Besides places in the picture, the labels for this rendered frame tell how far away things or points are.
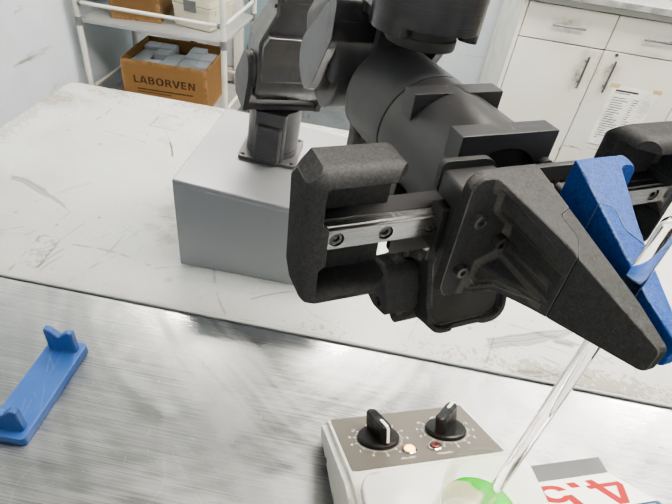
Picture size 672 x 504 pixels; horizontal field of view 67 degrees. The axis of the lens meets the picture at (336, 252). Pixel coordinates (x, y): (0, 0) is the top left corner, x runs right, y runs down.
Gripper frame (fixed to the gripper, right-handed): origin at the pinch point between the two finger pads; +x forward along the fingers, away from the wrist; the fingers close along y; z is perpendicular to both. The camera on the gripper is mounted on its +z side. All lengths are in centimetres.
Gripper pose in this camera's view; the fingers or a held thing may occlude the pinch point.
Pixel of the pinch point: (587, 284)
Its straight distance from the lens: 20.1
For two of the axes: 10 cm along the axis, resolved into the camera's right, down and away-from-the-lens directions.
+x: 3.4, 6.2, -7.0
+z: -1.1, 7.7, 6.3
